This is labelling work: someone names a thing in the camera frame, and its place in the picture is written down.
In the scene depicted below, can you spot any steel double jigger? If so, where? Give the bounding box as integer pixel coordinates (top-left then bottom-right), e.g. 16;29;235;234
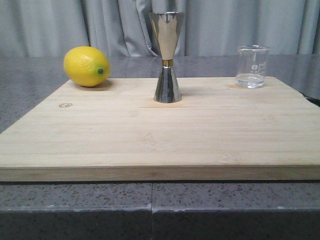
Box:
149;12;185;103

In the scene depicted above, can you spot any glass beaker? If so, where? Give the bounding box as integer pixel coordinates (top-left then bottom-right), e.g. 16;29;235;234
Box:
235;45;271;89

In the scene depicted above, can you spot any wooden cutting board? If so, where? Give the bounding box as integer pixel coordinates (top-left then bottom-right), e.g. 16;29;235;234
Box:
0;77;320;182

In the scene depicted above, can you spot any yellow lemon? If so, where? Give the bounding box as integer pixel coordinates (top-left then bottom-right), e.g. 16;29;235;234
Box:
63;46;111;87

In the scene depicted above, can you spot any grey curtain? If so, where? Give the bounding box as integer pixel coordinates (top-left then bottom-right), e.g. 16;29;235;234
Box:
0;0;320;57

